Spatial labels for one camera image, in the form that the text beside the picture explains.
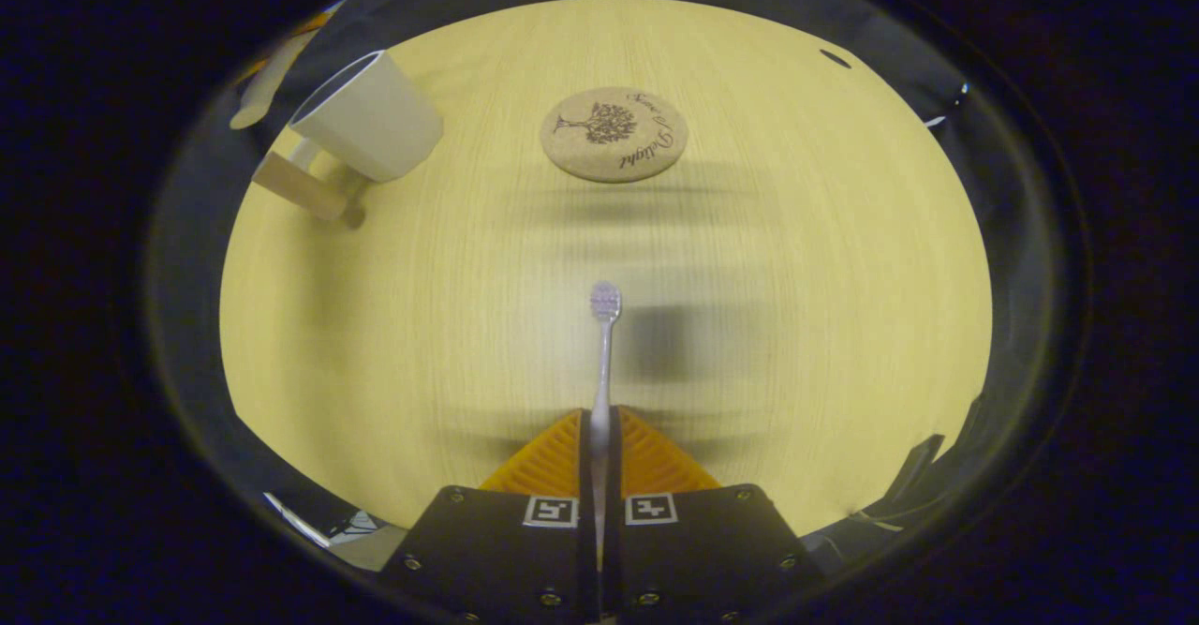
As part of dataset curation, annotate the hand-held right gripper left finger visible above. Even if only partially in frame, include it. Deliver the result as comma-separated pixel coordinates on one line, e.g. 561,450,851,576
379,407,600,625

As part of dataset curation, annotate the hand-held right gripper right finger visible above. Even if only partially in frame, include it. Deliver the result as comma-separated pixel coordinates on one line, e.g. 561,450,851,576
607,406,825,625

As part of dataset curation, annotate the pale pink toothbrush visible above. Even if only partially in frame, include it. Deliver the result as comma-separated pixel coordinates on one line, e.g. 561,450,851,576
588,280,623,570

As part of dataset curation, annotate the round cork coaster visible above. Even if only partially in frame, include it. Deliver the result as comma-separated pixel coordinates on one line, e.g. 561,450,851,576
540,87,689,184

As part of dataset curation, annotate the white cup with wooden handle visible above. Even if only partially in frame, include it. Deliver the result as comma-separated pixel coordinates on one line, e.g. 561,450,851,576
251,50,445,230

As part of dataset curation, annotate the light wooden desktop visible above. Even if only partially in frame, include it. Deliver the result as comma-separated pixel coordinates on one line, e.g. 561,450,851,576
218,0,994,540

